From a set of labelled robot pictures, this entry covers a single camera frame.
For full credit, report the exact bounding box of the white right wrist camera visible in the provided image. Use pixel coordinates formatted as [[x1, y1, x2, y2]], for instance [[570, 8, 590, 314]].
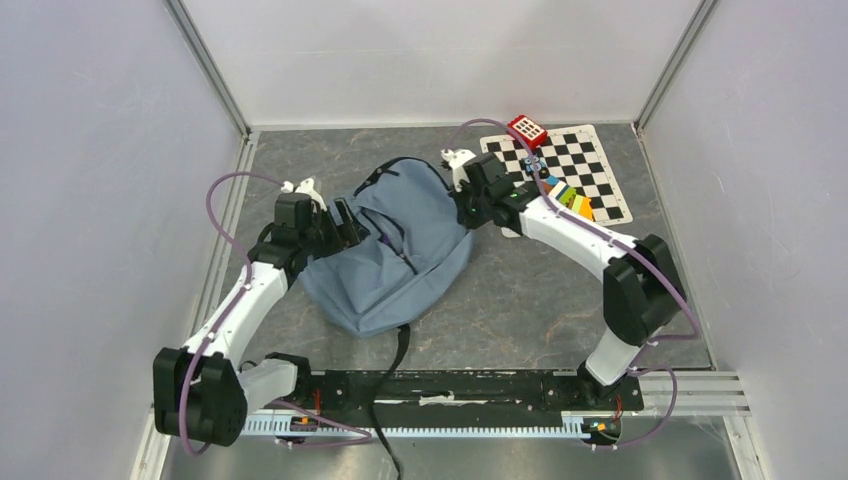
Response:
[[440, 149, 476, 190]]

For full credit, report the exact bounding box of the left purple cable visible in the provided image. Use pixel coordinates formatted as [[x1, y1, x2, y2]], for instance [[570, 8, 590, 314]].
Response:
[[178, 172, 376, 458]]

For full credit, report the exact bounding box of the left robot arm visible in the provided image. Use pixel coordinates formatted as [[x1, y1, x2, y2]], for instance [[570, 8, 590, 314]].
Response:
[[152, 192, 368, 454]]

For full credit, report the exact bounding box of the blue student backpack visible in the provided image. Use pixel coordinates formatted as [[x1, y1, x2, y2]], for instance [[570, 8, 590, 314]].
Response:
[[298, 157, 474, 474]]

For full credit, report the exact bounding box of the colourful block stack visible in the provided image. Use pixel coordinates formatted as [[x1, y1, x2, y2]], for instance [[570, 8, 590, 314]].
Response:
[[542, 176, 578, 209]]

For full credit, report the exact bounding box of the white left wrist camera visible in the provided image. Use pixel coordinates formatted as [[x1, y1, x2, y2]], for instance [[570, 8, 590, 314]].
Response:
[[280, 177, 327, 211]]

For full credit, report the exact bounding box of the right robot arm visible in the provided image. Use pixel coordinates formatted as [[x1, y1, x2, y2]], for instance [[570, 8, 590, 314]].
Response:
[[441, 149, 692, 408]]

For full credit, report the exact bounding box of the red calculator toy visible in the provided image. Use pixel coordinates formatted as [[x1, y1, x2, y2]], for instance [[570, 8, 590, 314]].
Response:
[[507, 114, 548, 150]]

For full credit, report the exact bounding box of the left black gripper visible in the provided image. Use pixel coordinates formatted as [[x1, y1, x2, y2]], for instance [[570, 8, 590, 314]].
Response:
[[300, 197, 370, 260]]

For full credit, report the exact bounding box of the checkered chess board mat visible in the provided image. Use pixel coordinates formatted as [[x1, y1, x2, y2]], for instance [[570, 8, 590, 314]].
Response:
[[479, 125, 633, 227]]

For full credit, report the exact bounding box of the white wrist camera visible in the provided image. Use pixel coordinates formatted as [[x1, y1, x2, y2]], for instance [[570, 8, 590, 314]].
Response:
[[440, 149, 476, 190], [280, 177, 327, 211]]

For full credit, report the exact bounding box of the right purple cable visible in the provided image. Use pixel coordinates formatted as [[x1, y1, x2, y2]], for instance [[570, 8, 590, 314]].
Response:
[[447, 117, 702, 452]]

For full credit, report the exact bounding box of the orange yellow block toy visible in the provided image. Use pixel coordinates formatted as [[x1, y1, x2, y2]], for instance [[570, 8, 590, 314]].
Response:
[[569, 194, 595, 222]]

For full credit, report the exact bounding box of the blue robot toy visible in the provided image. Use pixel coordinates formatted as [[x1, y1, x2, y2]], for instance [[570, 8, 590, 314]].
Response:
[[521, 156, 550, 180]]

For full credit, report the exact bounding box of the purple cable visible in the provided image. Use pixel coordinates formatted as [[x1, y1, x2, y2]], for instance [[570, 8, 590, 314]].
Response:
[[447, 117, 702, 452], [178, 172, 376, 458]]

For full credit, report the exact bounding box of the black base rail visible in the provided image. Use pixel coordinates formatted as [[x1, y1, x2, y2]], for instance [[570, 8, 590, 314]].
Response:
[[285, 370, 645, 431]]

